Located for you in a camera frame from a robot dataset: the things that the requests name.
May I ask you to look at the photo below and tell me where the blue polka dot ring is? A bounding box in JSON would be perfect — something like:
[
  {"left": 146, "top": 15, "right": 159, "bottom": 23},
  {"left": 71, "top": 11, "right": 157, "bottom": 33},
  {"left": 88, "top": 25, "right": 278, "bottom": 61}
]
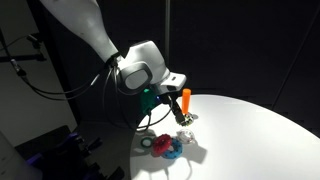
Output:
[{"left": 162, "top": 138, "right": 184, "bottom": 160}]

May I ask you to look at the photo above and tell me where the purple clamp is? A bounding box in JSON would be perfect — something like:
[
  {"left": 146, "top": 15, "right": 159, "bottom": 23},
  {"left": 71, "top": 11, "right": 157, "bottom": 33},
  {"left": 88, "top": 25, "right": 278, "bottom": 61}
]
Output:
[{"left": 66, "top": 131, "right": 81, "bottom": 143}]

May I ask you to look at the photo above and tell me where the red ribbed ring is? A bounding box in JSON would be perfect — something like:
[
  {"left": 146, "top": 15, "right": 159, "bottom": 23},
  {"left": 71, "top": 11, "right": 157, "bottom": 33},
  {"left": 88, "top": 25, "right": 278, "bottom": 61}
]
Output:
[{"left": 152, "top": 133, "right": 173, "bottom": 157}]

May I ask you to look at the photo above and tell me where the dark green thin ring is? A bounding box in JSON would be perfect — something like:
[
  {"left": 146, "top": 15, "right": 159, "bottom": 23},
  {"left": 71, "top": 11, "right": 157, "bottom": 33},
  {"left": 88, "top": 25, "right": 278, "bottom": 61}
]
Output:
[{"left": 140, "top": 136, "right": 154, "bottom": 149}]

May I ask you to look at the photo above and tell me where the black cable with metal connector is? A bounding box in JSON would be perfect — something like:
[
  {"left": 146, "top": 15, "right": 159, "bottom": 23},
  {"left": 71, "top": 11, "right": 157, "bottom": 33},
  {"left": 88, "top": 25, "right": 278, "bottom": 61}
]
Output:
[{"left": 9, "top": 57, "right": 113, "bottom": 102}]

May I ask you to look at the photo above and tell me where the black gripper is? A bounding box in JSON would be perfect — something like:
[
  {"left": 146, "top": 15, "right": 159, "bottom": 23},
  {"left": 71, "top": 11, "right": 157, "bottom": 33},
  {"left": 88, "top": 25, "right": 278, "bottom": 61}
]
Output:
[{"left": 159, "top": 93, "right": 190, "bottom": 127}]

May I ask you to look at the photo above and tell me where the black looped cable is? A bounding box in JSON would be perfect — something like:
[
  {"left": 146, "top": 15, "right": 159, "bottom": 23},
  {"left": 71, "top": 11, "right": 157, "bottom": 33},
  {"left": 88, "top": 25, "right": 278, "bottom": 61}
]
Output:
[{"left": 102, "top": 63, "right": 176, "bottom": 132}]

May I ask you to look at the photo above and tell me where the orange post with checkered base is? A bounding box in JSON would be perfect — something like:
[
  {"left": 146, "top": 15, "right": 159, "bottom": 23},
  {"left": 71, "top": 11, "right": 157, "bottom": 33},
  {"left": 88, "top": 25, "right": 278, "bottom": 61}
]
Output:
[{"left": 176, "top": 88, "right": 195, "bottom": 128}]

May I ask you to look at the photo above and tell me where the black spring clamp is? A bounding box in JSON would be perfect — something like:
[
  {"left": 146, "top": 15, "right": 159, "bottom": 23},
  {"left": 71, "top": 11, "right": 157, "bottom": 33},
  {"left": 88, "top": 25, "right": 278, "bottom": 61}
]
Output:
[{"left": 79, "top": 134, "right": 103, "bottom": 154}]

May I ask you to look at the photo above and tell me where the grey rounded robot base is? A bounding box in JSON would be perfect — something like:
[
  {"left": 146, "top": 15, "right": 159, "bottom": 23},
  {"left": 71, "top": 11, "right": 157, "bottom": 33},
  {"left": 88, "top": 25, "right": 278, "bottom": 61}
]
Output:
[{"left": 0, "top": 131, "right": 44, "bottom": 180}]

